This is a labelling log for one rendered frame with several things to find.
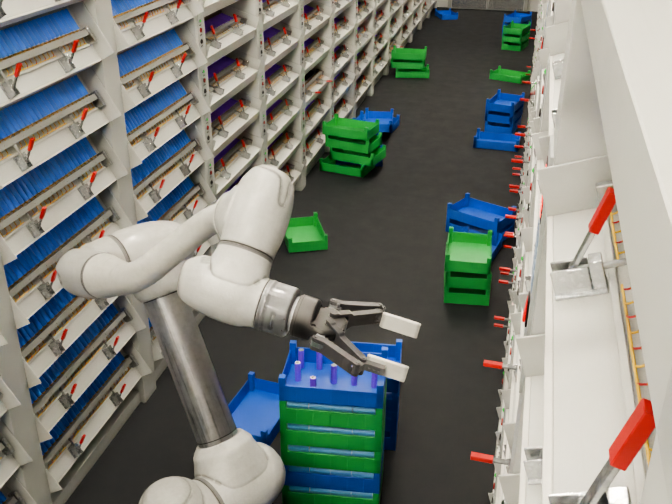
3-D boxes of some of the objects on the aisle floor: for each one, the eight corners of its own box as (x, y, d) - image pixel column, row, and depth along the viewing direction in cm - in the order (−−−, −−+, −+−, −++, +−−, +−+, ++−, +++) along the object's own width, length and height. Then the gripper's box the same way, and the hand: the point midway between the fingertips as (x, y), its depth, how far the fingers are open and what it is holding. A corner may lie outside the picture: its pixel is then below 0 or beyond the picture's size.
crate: (266, 450, 271) (265, 432, 268) (213, 437, 277) (211, 418, 274) (300, 399, 296) (299, 382, 293) (250, 388, 303) (249, 370, 299)
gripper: (309, 296, 152) (418, 331, 149) (268, 371, 130) (395, 413, 128) (317, 263, 148) (428, 298, 146) (276, 334, 127) (406, 376, 124)
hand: (406, 349), depth 137 cm, fingers open, 13 cm apart
